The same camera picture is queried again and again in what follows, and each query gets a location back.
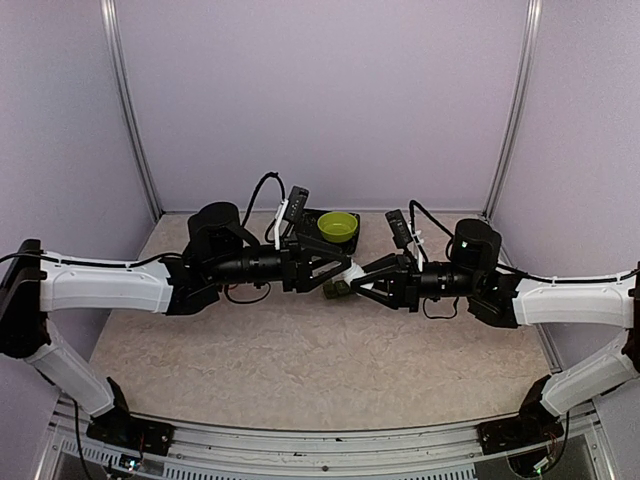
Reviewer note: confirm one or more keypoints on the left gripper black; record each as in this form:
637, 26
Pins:
300, 277

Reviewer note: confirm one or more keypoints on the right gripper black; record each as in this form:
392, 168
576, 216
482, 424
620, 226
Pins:
405, 278

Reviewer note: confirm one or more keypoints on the green pill organizer box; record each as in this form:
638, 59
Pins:
335, 290

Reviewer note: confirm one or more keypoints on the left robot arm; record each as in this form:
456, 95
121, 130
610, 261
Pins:
220, 252

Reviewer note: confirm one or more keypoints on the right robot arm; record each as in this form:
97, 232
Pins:
503, 297

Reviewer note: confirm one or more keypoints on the lime green bowl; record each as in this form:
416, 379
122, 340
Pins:
337, 226

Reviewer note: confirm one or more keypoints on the black patterned tray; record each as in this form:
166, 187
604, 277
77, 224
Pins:
309, 227

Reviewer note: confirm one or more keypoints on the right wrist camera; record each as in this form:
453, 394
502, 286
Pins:
407, 239

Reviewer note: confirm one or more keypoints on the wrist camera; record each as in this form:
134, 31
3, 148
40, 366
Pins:
288, 214
407, 239

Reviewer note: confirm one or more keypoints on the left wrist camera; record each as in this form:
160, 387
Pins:
288, 214

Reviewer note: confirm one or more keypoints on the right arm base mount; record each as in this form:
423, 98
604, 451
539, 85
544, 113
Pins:
519, 431

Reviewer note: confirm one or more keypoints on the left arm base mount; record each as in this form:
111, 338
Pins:
131, 432

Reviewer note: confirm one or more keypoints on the right aluminium corner post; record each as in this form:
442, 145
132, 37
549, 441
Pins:
517, 106

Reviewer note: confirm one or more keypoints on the aluminium corner post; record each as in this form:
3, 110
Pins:
517, 106
115, 46

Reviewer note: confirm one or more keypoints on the aluminium front frame rail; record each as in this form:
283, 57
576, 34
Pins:
207, 451

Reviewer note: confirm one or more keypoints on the left aluminium corner post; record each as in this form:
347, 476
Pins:
115, 46

